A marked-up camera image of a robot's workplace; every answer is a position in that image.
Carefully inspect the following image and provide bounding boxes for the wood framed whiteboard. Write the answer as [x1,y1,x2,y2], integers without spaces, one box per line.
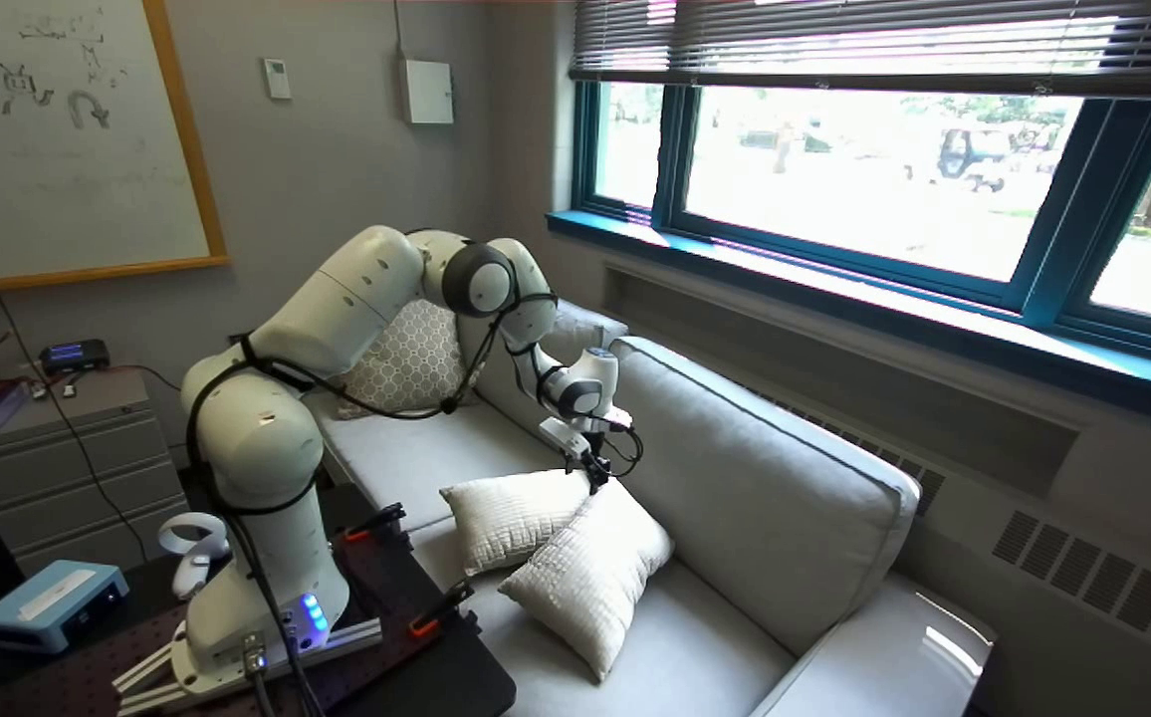
[0,0,234,301]

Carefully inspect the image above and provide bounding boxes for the grey fabric sofa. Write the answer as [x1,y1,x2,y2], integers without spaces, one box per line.
[287,294,1004,717]

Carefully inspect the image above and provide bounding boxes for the plain cream pillow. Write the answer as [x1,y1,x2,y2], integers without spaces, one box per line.
[438,466,599,580]
[498,474,679,687]

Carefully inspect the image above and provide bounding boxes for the wide teal framed window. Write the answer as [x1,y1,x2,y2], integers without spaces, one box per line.
[546,73,1151,401]

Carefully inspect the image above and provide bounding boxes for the red black clamp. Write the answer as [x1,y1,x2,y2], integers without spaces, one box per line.
[408,573,477,640]
[331,496,409,548]

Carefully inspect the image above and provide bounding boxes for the grey drawer cabinet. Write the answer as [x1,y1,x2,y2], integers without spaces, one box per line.
[0,363,193,573]

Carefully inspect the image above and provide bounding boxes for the white wall box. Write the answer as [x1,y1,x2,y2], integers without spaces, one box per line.
[399,51,458,132]

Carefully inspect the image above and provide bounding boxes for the light blue box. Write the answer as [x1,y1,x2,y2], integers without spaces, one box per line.
[0,553,134,658]

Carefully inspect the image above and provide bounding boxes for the small black device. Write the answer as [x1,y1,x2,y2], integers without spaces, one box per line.
[36,336,114,378]

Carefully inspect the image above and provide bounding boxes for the black robot table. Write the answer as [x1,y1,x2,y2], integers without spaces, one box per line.
[0,512,521,717]

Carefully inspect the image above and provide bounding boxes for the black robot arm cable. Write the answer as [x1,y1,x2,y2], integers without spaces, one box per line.
[178,284,649,717]

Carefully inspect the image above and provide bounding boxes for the dark window blinds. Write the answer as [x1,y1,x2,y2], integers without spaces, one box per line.
[570,0,1151,101]

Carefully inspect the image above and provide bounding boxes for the silver robot mounting plate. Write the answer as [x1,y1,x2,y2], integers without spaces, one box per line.
[106,612,391,710]

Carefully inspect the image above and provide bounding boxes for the radiator vent grille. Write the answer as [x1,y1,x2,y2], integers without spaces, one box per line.
[989,506,1151,670]

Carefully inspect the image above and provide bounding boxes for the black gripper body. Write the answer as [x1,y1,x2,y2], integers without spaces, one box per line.
[572,418,620,470]

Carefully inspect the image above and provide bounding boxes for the white wall thermostat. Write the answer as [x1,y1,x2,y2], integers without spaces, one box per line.
[258,51,294,106]

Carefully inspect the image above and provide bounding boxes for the white VR controller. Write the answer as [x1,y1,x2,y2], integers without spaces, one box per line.
[150,510,234,602]

